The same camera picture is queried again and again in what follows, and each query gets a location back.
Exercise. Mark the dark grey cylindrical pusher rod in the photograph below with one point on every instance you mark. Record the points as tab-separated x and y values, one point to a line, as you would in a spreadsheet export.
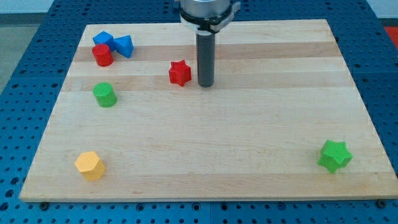
206	59

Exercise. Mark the red star block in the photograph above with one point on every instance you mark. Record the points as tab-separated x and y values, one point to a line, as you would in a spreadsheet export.
180	73

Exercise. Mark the green star block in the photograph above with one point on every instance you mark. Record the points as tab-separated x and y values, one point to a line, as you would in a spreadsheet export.
334	155

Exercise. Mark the blue triangular prism block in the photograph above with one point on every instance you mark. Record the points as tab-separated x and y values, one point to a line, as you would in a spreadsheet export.
124	46

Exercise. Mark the blue cube block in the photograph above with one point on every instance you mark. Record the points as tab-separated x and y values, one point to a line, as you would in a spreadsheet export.
105	38

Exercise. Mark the red cylinder block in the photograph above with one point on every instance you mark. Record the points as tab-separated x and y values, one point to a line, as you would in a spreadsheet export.
102	54

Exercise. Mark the light wooden board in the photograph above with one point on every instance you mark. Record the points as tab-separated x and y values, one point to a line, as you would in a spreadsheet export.
282	88

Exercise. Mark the green cylinder block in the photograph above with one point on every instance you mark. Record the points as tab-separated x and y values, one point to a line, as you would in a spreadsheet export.
105	95

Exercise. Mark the yellow hexagon block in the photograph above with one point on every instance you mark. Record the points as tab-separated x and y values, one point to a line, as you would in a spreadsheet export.
90	166

